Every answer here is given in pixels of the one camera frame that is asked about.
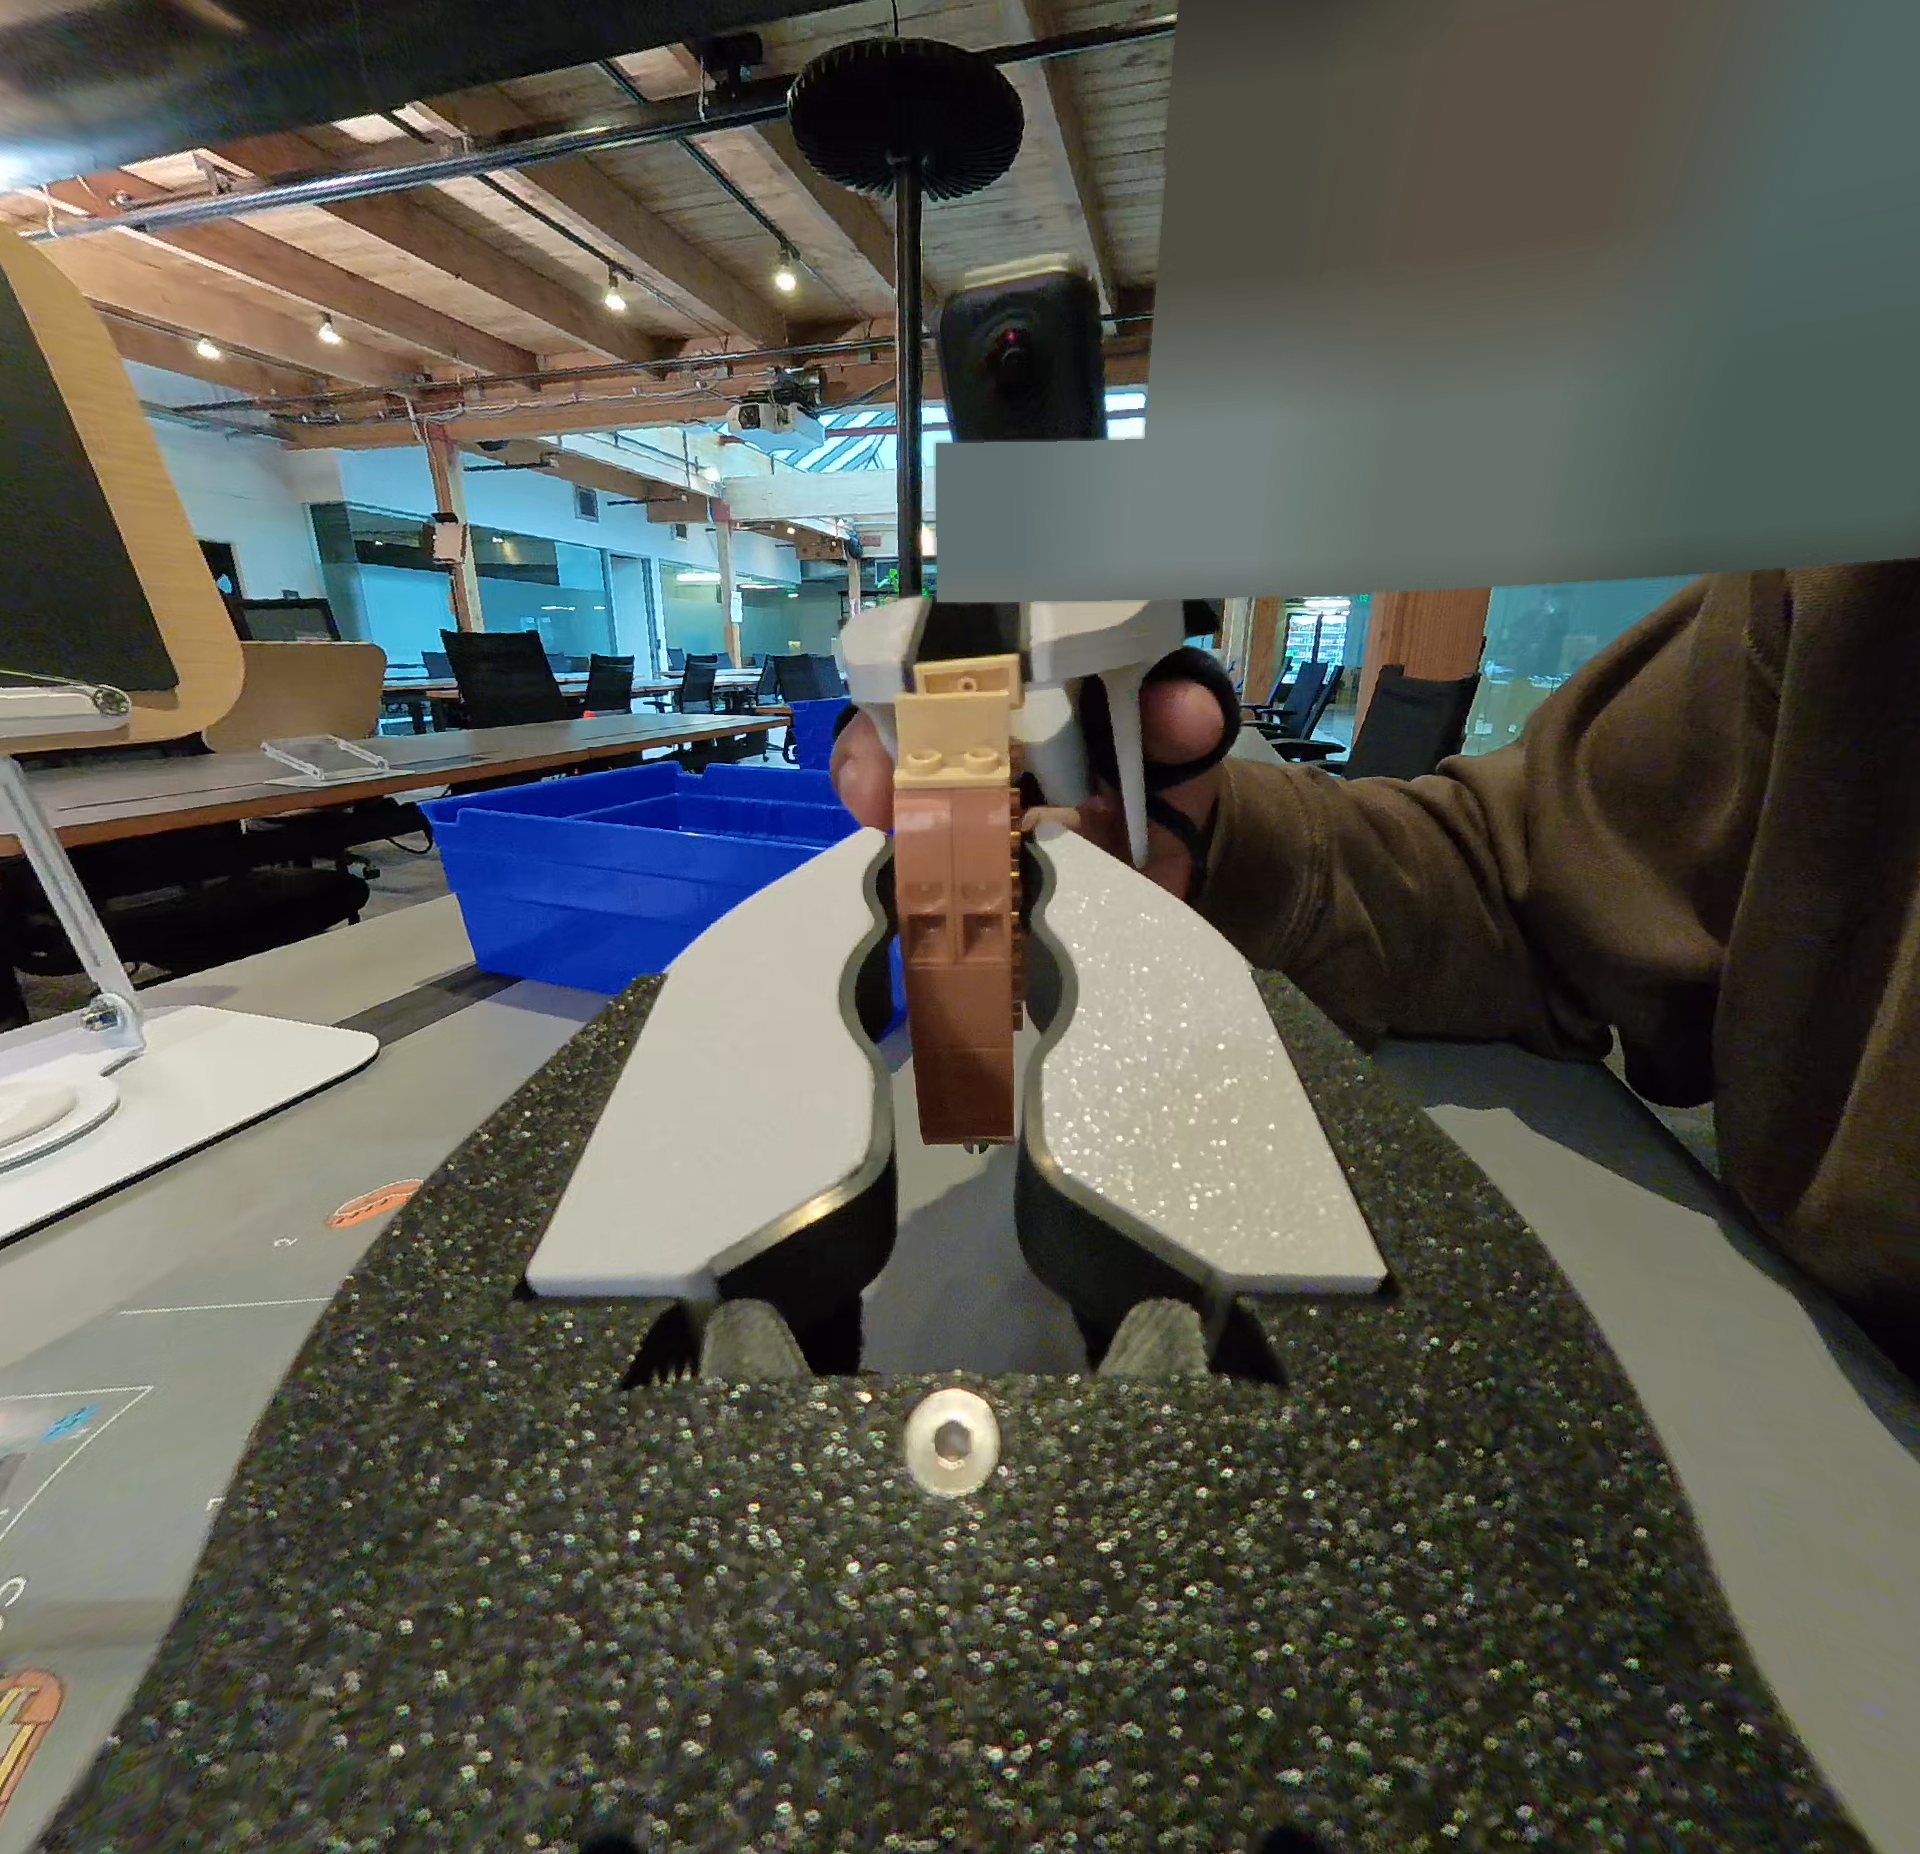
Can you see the black round-head pole lamp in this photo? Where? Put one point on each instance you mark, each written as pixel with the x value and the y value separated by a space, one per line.
pixel 908 113

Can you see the person's right hand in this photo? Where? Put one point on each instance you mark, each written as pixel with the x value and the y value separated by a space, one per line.
pixel 1179 715

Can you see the wooden support column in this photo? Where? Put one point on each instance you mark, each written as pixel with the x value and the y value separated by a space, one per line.
pixel 1426 640

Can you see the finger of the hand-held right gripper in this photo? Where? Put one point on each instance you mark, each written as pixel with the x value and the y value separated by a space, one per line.
pixel 883 655
pixel 1102 670

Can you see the long wooden table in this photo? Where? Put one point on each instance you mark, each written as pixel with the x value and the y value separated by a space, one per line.
pixel 449 750

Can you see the large blue plastic bin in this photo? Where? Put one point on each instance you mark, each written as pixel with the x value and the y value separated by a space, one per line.
pixel 600 881

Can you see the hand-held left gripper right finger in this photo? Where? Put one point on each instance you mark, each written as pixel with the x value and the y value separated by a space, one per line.
pixel 1200 1106

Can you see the clear acrylic holder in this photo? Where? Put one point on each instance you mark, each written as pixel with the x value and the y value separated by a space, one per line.
pixel 325 757

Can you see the grey instruction booklet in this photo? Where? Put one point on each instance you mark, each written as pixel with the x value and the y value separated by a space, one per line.
pixel 148 1436

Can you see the ceiling projector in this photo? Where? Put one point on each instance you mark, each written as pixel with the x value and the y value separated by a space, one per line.
pixel 774 414

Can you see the black office chair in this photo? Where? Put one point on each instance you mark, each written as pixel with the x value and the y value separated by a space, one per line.
pixel 612 682
pixel 512 677

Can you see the wooden-framed black monitor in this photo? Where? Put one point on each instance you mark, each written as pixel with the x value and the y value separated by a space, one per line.
pixel 75 537

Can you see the brown and tan brick model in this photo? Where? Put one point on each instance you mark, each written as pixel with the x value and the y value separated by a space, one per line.
pixel 961 985

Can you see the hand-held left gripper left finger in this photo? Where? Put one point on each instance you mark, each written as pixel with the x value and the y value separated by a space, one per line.
pixel 719 1106

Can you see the person's right forearm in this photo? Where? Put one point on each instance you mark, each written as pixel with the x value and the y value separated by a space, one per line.
pixel 1500 835

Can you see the grey desk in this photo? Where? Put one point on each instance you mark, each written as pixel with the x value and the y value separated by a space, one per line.
pixel 1772 1436

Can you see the white monitor stand base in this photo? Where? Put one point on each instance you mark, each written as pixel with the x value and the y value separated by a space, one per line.
pixel 224 1074

